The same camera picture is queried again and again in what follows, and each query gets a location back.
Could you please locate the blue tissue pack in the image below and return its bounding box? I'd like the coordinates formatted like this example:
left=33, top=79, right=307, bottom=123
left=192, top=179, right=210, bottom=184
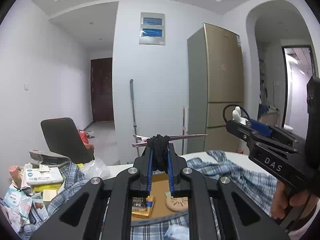
left=164, top=224, right=190, bottom=240

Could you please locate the person's right hand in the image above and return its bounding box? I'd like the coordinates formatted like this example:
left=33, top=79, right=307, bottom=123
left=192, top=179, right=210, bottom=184
left=271, top=181, right=319, bottom=219

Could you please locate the open cardboard box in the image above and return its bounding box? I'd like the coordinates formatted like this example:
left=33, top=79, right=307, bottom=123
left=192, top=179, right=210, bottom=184
left=131, top=173, right=188, bottom=227

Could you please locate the yellow black small box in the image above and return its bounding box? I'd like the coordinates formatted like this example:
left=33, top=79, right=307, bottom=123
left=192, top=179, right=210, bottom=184
left=131, top=196, right=155, bottom=219

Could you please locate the blue plaid shirt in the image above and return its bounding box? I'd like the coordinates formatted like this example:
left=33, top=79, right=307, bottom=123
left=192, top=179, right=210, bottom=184
left=19, top=149, right=278, bottom=240

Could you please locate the beige bathroom cabinet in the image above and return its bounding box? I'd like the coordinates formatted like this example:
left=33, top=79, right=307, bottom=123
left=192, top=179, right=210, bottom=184
left=258, top=106, right=281, bottom=126

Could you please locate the clear plastic bag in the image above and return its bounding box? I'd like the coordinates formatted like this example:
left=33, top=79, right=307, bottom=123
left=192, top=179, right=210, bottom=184
left=80, top=158, right=110, bottom=180

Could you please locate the red plastic bag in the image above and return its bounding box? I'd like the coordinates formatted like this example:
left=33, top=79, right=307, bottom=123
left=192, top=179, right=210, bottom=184
left=78, top=129, right=94, bottom=150

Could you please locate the black office chair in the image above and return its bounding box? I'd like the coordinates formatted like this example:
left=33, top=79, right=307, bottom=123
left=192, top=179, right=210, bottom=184
left=41, top=118, right=94, bottom=164

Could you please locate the white medicine box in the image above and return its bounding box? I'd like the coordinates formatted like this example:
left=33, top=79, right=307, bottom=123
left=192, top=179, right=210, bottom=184
left=25, top=167, right=63, bottom=186

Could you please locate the dark brown door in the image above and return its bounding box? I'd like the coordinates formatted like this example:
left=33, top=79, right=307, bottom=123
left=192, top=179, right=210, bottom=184
left=91, top=57, right=114, bottom=122

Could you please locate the gold refrigerator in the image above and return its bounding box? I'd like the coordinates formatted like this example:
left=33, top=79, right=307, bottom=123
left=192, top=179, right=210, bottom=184
left=187, top=23, right=244, bottom=153

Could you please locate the grey electrical panel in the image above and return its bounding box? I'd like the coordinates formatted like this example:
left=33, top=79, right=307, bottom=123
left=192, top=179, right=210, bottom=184
left=139, top=12, right=165, bottom=46

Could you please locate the wall light switch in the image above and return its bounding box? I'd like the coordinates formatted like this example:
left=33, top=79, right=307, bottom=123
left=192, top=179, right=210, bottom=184
left=24, top=83, right=29, bottom=91

